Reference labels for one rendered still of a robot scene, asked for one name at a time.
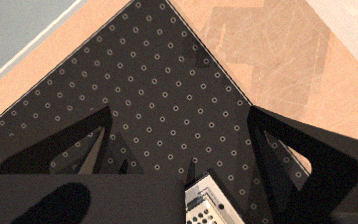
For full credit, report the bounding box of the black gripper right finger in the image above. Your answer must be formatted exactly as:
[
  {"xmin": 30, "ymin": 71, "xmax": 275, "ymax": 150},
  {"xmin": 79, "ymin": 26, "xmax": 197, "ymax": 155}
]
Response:
[{"xmin": 247, "ymin": 105, "xmax": 358, "ymax": 224}]

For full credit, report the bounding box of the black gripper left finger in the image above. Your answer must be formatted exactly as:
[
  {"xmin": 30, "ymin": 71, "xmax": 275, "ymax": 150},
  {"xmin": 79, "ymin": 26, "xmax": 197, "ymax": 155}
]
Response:
[{"xmin": 0, "ymin": 105, "xmax": 113, "ymax": 174}]

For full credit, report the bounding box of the white well plate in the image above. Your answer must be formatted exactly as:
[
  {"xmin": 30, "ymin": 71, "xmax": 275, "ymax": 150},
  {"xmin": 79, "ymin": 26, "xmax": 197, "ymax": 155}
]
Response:
[{"xmin": 186, "ymin": 193, "xmax": 228, "ymax": 224}]

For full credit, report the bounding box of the dark grey perforated base plate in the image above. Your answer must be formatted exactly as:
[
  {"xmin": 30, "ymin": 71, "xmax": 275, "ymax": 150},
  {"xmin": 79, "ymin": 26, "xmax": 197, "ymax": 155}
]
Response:
[{"xmin": 0, "ymin": 0, "xmax": 274, "ymax": 224}]

